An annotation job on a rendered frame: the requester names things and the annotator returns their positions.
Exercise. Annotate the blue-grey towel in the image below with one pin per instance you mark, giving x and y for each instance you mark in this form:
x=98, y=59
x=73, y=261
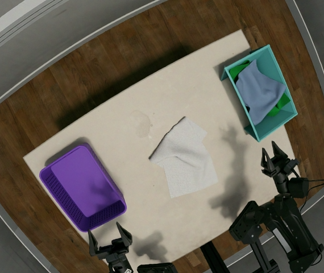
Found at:
x=259, y=93

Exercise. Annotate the green towel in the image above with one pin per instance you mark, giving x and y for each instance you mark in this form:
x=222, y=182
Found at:
x=283, y=100

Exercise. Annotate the white textured towel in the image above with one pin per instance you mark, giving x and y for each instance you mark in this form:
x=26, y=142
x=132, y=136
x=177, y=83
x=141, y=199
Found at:
x=187, y=164

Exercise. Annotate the teal plastic tub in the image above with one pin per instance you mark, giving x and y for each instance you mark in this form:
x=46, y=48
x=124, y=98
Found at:
x=267, y=65

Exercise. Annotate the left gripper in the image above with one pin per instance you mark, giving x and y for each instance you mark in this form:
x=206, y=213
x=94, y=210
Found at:
x=119, y=246

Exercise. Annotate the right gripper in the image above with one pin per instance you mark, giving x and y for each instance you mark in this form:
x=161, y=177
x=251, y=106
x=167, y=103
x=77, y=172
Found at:
x=276, y=164

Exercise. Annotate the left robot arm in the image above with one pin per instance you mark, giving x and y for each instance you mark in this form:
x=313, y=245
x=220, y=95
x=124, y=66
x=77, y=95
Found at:
x=128, y=268

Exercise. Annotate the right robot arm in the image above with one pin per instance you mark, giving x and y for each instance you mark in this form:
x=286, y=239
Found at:
x=299, y=246

